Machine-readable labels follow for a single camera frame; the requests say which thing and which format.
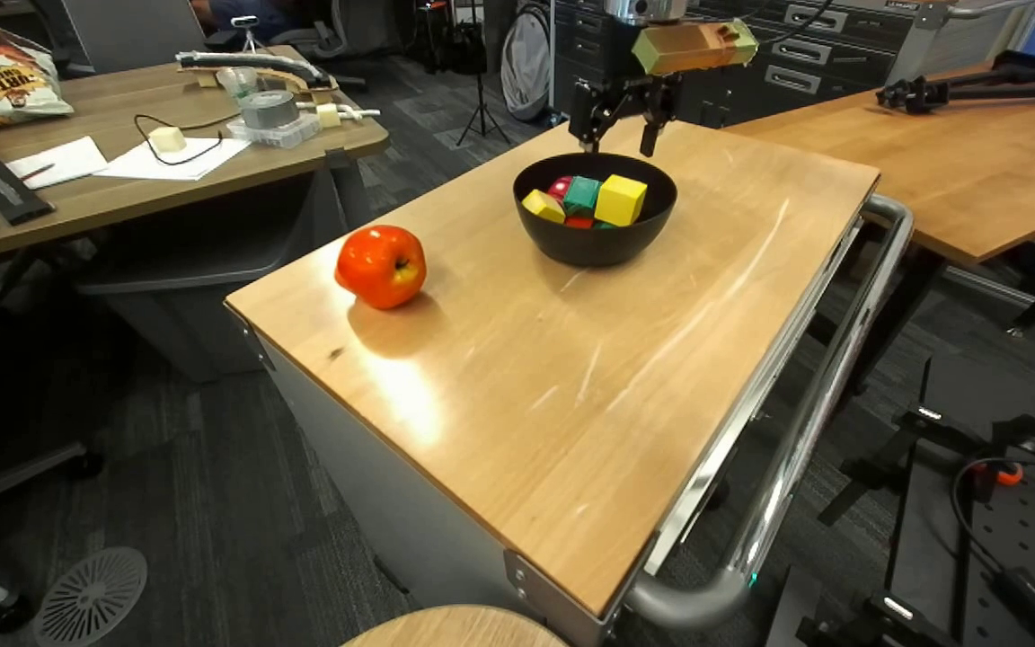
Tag white paper sheets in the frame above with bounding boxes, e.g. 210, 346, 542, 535
104, 136, 243, 185

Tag round wooden stool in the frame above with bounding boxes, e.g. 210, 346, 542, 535
340, 604, 567, 647

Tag metal cart handle bar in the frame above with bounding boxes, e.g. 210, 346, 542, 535
617, 193, 914, 630

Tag chip snack bag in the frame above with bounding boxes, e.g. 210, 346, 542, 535
0, 24, 71, 127

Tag green cube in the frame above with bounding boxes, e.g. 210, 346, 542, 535
562, 176, 602, 216

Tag red toy radish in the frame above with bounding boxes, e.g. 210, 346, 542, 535
548, 176, 572, 197

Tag wooden office desk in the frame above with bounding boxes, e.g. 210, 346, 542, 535
0, 42, 393, 279

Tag yellow cube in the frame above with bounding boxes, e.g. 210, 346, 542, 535
523, 191, 566, 222
594, 174, 647, 225

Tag black bowl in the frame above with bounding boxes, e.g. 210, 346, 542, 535
514, 155, 675, 266

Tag red orange toy apple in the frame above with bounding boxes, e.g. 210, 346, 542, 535
336, 225, 429, 310

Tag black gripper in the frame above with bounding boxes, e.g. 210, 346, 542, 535
567, 74, 675, 158

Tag red cube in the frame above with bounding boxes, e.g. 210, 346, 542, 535
566, 216, 594, 229

